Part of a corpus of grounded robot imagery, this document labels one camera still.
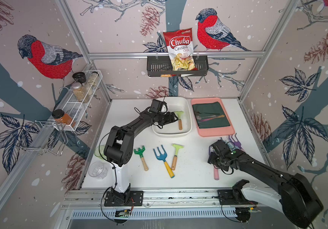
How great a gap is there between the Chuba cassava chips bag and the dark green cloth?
0.44m

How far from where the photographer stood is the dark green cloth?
1.06 metres

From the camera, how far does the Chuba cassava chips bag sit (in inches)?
32.7
